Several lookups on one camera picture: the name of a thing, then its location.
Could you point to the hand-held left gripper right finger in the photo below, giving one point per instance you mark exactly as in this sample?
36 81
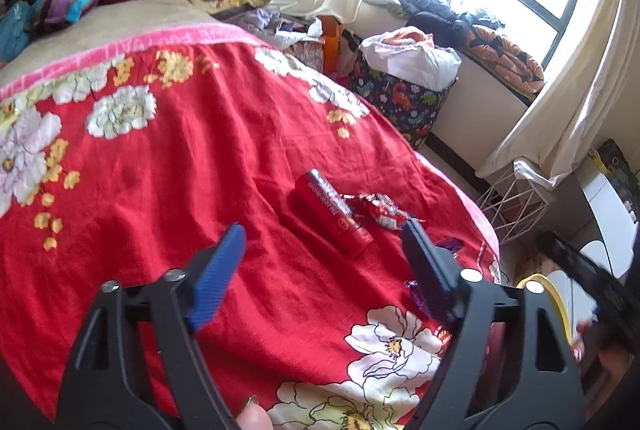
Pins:
425 260

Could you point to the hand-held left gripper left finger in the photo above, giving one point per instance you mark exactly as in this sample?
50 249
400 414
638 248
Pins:
220 270

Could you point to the purple candy wrapper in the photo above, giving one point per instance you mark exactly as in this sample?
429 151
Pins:
452 246

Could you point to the red white candy wrapper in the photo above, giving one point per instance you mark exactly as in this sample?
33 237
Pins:
380 210

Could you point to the red cylindrical can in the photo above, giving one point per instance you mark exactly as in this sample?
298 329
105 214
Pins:
330 212

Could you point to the person's right hand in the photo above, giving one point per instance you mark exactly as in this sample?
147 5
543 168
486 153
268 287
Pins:
612 360

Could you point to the person's left hand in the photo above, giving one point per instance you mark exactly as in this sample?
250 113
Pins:
255 417

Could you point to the red floral bedspread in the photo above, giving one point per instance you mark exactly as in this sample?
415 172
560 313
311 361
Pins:
225 169

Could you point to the dinosaur print storage bin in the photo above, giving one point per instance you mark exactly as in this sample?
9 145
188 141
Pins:
400 104

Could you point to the white plastic bag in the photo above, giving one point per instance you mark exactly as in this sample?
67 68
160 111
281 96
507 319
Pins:
415 57

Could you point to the orange patterned blanket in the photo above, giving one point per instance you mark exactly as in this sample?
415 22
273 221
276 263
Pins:
505 54

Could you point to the floral cloth bag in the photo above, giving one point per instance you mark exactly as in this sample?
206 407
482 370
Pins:
306 54

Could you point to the orange bag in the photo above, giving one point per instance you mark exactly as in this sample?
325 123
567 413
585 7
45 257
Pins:
331 44

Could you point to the dark jacket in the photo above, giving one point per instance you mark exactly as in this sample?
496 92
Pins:
435 12

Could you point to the beige blanket pink edge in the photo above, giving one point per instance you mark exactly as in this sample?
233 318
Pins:
100 39

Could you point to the striped cloth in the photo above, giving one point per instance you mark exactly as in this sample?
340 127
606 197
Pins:
65 4

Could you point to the light blue cloth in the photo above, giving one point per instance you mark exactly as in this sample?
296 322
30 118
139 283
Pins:
12 32

